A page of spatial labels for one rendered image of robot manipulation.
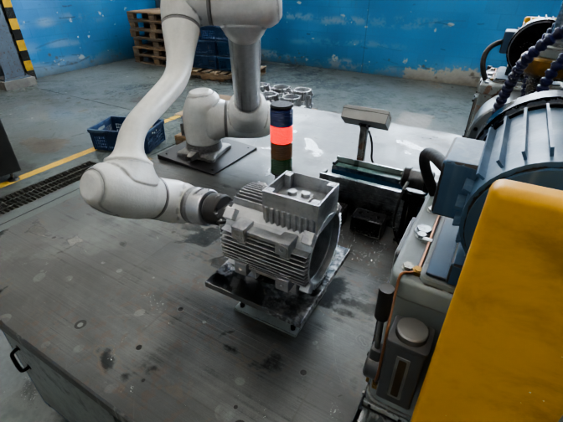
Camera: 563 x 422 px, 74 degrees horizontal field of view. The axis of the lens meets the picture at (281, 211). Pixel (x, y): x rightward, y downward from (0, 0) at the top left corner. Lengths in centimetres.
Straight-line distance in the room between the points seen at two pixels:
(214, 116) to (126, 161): 80
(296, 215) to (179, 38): 59
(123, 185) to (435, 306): 61
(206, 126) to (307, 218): 99
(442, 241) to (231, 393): 50
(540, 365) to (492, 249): 13
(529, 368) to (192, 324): 69
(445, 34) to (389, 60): 91
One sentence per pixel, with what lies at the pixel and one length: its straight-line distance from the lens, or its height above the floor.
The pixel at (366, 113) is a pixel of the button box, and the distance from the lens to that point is 143.
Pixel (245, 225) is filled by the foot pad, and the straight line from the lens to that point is 75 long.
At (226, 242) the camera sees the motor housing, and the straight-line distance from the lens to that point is 79.
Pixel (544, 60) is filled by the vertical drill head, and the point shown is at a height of 133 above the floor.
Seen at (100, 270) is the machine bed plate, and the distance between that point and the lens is 116.
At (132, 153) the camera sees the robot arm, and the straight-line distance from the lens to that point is 87.
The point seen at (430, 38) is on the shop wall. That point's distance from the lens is 678.
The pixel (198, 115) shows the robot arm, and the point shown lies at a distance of 160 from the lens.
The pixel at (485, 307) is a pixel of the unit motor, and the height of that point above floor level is 123.
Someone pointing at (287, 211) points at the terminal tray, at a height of 112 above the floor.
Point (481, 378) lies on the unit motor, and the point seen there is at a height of 113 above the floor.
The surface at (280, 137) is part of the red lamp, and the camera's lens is 98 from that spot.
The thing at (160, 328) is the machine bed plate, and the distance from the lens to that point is 96.
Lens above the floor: 150
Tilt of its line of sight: 33 degrees down
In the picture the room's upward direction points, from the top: straight up
